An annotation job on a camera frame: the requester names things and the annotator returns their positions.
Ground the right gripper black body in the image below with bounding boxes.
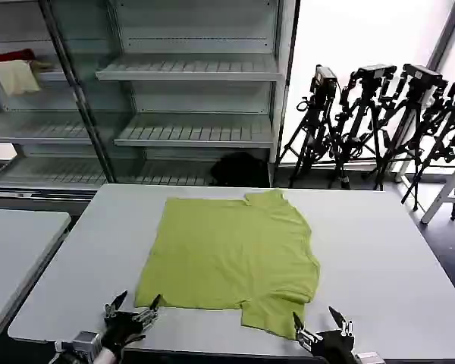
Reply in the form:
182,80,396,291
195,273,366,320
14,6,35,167
311,330,358,364

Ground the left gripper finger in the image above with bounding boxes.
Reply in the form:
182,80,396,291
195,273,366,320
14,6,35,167
135,294,163,330
104,290,129,319

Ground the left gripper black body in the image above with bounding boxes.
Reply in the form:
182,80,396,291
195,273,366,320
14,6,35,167
100,311,147,352

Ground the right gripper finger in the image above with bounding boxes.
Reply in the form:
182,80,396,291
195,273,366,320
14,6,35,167
292,312,319,353
328,306,356,337

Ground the green t-shirt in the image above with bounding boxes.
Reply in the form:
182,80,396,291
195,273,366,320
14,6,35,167
133,188,322,341

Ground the black bag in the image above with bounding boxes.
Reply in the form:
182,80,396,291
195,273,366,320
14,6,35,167
209,151,271,187

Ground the grey shelf rack with cloths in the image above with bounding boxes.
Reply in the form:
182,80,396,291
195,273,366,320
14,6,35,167
0,0,117,198

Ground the empty grey shelf rack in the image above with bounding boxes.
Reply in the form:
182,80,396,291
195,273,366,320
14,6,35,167
60,0,301,187

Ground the white metal frame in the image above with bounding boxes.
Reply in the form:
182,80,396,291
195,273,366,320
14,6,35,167
392,127,455,225

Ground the black camera tripod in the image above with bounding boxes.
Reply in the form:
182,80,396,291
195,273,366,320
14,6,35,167
400,70,455,221
328,64,398,190
275,64,344,190
363,63,449,193

